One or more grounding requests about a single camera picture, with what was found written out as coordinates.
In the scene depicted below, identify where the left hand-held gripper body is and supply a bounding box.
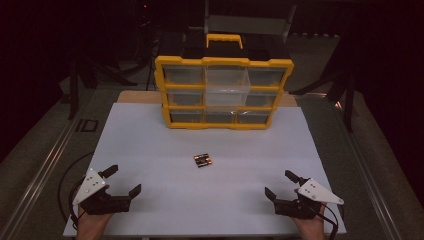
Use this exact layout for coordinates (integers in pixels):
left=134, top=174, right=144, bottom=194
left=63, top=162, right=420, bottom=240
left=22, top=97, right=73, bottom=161
left=71, top=167, right=133, bottom=216

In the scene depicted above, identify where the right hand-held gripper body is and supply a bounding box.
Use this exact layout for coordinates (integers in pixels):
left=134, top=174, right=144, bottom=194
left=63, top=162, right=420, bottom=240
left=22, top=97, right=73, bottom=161
left=273, top=177, right=345, bottom=220

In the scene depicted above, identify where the clear plastic storage drawer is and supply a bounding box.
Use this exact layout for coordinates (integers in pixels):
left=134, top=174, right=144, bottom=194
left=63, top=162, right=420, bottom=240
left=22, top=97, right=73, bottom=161
left=204, top=65, right=252, bottom=108

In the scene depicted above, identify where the person's right hand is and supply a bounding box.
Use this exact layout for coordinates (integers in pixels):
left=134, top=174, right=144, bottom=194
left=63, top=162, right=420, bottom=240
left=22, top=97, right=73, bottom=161
left=293, top=203, right=328, bottom=240

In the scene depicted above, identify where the person's left hand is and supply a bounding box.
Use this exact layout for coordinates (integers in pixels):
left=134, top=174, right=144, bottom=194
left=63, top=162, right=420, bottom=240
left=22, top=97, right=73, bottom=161
left=76, top=203, right=114, bottom=240

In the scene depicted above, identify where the black stand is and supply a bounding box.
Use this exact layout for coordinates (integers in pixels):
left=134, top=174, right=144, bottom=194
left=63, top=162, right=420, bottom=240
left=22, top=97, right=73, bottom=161
left=66, top=54, right=138, bottom=121
left=289, top=59, right=357, bottom=134

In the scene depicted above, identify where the set of clear drawers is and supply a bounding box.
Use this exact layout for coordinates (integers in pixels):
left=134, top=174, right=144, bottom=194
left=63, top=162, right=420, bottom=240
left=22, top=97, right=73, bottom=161
left=163, top=65, right=288, bottom=125

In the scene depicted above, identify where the yellow black organizer cabinet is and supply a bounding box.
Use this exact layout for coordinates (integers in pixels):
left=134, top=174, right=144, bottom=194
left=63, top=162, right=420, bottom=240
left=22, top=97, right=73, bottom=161
left=154, top=33, right=295, bottom=131

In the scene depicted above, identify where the grey metal chair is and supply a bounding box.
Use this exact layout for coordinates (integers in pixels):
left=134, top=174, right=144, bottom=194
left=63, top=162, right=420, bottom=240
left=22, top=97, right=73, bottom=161
left=202, top=0, right=298, bottom=44

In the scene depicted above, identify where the black cable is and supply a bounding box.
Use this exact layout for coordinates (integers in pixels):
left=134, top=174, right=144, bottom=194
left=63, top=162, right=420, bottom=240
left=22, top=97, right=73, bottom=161
left=57, top=151, right=96, bottom=232
left=308, top=199, right=340, bottom=240

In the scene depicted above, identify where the black rectangular frame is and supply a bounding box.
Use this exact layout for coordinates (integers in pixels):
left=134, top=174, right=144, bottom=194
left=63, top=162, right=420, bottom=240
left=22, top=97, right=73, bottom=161
left=75, top=118, right=100, bottom=133

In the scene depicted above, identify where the metal rail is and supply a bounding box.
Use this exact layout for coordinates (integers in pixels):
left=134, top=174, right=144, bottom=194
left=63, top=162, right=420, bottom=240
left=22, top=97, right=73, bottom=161
left=331, top=99, right=403, bottom=240
left=0, top=89, right=98, bottom=240

